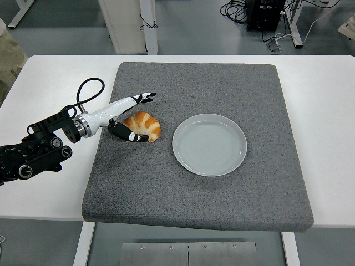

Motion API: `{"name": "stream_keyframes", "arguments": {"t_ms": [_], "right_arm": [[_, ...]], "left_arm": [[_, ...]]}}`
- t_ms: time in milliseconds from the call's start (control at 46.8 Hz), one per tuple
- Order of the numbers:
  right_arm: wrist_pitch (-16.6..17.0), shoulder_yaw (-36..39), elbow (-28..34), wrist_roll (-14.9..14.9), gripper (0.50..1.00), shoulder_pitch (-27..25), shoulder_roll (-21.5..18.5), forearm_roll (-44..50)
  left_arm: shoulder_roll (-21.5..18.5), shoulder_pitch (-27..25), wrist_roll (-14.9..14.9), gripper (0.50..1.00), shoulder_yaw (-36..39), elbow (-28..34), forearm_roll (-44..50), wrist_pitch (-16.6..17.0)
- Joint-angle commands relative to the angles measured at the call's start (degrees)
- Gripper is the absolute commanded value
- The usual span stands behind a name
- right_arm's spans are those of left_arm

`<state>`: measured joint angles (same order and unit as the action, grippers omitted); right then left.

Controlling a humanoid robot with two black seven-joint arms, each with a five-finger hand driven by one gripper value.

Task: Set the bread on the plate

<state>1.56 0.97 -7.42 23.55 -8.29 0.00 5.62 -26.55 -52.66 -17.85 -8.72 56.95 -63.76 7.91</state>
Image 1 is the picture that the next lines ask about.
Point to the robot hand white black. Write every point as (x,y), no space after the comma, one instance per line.
(111,109)

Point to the croissant bread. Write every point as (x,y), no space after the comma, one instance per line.
(147,124)

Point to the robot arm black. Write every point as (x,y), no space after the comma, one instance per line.
(16,160)

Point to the grey round plate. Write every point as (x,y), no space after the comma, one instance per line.
(210,149)

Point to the beige cabinet panel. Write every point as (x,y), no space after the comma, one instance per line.
(122,25)

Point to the person's leg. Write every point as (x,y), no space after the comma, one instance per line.
(9,58)

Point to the grey felt mat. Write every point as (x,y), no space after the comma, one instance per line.
(194,199)

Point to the white slanted desk leg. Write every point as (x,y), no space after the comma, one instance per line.
(20,15)

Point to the white table leg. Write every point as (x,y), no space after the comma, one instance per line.
(83,246)
(291,252)

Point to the grey foot pedal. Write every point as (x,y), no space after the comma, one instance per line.
(274,45)

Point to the black computer tower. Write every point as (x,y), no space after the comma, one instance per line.
(263,16)

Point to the white desk leg with foot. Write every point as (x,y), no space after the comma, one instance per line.
(295,30)

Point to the white upright post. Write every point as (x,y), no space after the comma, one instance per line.
(151,41)

